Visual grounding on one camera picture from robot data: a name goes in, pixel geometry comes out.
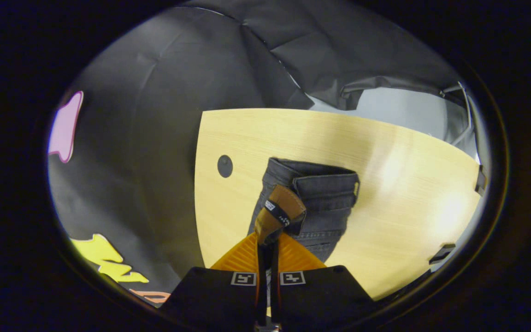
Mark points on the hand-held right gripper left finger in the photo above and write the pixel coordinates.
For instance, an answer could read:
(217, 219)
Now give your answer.
(219, 295)

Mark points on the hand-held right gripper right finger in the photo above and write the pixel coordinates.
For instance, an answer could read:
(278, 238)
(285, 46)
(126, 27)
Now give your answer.
(321, 295)

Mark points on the black jeans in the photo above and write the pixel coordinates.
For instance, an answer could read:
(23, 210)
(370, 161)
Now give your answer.
(325, 198)

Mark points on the black table grommet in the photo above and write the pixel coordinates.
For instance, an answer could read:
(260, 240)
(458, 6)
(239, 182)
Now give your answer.
(225, 166)

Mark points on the black bracket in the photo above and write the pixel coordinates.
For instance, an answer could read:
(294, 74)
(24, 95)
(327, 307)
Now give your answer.
(480, 180)
(441, 253)

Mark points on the metal backdrop frame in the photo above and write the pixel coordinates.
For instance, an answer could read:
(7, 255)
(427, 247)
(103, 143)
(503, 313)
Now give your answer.
(465, 108)

